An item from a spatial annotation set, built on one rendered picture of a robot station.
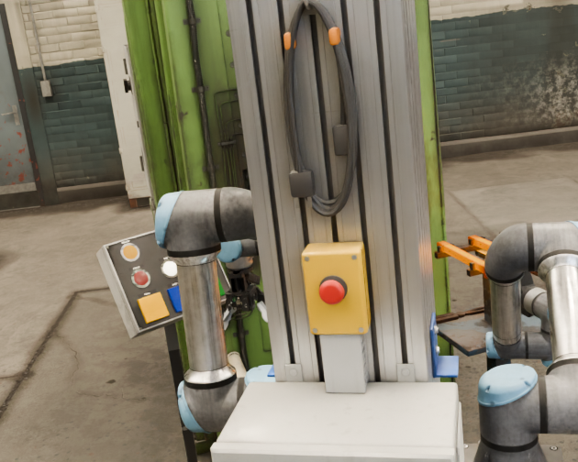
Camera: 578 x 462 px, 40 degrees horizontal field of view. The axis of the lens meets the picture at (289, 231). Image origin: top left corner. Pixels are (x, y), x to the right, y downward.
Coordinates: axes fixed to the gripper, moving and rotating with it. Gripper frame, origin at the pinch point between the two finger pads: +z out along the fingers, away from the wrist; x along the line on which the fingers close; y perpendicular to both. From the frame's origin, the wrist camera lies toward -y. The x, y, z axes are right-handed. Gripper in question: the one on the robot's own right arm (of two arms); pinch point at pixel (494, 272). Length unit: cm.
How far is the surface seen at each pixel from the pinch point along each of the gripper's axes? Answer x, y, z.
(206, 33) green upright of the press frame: -66, -78, 58
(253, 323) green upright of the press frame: -64, 23, 58
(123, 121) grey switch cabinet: -55, 9, 592
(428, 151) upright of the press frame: 7, -28, 54
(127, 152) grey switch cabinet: -56, 40, 593
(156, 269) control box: -97, -13, 29
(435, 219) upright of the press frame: 8, -3, 54
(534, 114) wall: 375, 61, 542
